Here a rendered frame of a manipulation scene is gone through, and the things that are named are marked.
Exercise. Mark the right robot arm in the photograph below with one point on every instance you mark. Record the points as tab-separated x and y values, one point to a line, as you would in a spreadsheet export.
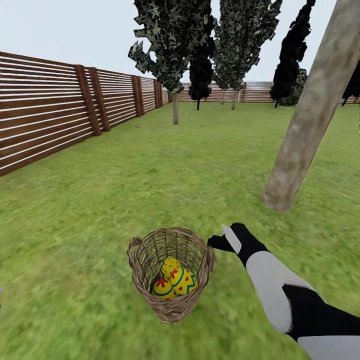
292	305

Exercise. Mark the bush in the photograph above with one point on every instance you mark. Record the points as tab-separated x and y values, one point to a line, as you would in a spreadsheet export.
298	88

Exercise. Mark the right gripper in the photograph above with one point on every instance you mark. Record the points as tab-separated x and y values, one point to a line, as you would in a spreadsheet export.
217	242

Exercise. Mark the wicker basket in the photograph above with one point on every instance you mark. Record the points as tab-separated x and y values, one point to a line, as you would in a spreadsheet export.
177	309

